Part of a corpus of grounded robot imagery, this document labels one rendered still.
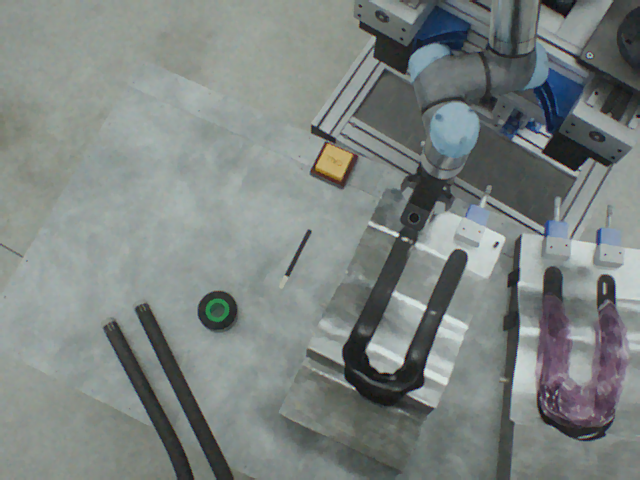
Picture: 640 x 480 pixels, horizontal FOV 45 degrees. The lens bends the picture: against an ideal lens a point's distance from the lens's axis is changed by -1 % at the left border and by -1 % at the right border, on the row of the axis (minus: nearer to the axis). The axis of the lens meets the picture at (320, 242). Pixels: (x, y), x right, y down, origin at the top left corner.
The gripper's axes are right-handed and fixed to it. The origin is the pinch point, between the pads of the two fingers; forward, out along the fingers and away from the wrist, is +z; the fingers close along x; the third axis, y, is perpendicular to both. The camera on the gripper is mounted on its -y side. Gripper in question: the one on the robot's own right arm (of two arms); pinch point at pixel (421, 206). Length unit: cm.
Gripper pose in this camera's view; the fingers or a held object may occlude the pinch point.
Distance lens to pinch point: 154.7
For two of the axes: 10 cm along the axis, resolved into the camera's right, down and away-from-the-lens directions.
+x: -9.0, -4.1, 1.1
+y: 4.3, -8.7, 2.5
